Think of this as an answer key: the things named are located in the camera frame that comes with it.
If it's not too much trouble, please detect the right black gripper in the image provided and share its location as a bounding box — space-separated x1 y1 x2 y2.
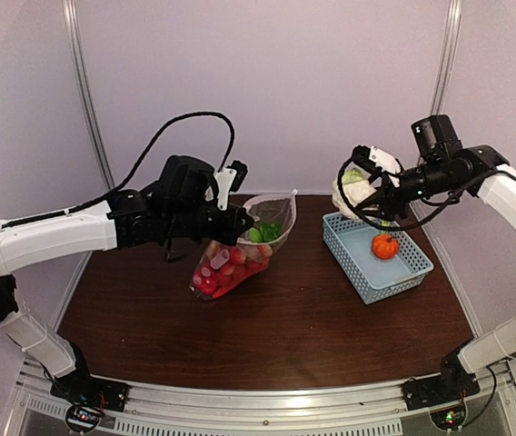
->
354 157 460 222

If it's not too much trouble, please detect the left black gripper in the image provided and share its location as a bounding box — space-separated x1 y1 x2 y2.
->
165 203 255 246

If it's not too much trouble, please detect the toy cabbage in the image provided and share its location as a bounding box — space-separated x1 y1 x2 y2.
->
332 168 376 222

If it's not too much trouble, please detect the orange toy carrot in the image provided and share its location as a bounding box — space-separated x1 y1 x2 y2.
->
249 223 283 243

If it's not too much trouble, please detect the clear polka dot zip bag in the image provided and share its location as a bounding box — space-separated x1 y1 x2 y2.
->
189 189 298 301

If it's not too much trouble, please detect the red toy bell pepper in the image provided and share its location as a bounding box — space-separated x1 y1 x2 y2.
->
193 265 229 299

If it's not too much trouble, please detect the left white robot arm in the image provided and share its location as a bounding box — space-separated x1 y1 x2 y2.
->
0 155 253 403

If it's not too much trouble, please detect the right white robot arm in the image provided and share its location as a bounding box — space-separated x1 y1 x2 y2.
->
350 114 516 401

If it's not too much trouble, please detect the blue plastic basket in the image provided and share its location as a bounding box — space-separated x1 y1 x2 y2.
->
322 213 433 304

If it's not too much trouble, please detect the orange toy pumpkin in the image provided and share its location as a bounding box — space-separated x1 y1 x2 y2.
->
371 233 400 261

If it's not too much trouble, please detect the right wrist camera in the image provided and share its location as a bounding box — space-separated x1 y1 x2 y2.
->
352 145 402 187

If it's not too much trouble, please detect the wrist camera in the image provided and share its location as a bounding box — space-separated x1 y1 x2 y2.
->
352 145 402 187
212 160 248 211

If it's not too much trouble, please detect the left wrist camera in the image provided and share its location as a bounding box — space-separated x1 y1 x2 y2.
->
212 160 248 211

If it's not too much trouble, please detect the right black cable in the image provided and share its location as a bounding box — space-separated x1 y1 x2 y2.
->
337 156 500 233

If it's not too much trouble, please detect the black cable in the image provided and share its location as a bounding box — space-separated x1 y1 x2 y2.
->
0 111 236 246
337 156 500 233

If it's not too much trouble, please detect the left black cable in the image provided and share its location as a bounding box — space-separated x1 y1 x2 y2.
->
0 111 236 246

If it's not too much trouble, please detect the right aluminium frame post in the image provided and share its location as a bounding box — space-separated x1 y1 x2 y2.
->
430 0 462 115

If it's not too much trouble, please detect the aluminium frame post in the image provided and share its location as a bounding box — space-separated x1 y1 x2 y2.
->
430 0 462 115
62 0 114 190

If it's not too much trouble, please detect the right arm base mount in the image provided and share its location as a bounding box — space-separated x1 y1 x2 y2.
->
402 375 481 433

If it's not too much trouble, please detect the aluminium front rail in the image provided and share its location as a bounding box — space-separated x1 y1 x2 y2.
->
1 358 516 436

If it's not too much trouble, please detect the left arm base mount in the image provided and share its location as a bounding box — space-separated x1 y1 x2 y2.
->
43 361 129 435

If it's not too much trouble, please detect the left aluminium frame post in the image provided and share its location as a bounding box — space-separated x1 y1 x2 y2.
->
62 0 114 190

